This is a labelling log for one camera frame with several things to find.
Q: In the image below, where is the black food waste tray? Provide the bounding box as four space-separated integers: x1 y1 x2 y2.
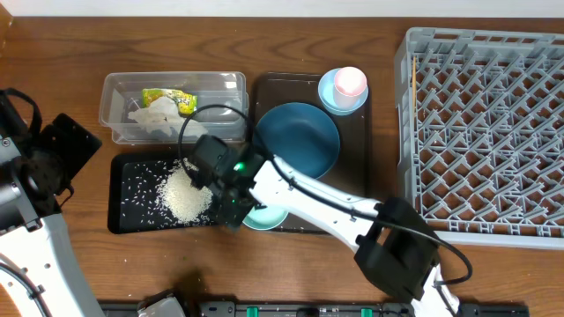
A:
108 151 215 234

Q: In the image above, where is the clear plastic bin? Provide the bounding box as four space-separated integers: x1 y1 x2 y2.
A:
99 71 249 145

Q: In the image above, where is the white tissue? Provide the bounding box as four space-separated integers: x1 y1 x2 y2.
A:
128 97 185 137

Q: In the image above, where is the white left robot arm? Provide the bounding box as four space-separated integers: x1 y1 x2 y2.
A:
1 88 103 316

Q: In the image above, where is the wooden chopstick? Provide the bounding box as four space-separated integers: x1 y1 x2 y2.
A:
411 55 417 115

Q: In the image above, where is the green snack wrapper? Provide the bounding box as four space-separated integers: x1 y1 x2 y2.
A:
142 88 197 116

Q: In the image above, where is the pile of white rice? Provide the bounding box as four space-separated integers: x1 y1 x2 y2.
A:
155 159 212 225

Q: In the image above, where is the light blue bowl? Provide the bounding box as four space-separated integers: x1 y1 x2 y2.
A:
317 68 368 116

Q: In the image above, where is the grey dishwasher rack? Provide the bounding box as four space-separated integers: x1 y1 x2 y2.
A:
394 27 563 250

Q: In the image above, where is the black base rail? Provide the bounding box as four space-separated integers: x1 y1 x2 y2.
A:
99 299 530 317

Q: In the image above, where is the pink cup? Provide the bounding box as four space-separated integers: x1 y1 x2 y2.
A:
333 66 367 110

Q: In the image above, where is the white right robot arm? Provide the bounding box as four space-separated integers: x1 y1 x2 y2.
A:
179 135 460 316

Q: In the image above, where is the dark blue plate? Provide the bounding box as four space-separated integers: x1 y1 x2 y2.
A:
253 102 341 179

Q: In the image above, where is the mint green bowl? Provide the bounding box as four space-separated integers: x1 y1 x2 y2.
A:
242 206 288 231

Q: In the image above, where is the brown serving tray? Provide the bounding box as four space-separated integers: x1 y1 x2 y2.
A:
242 72 372 237

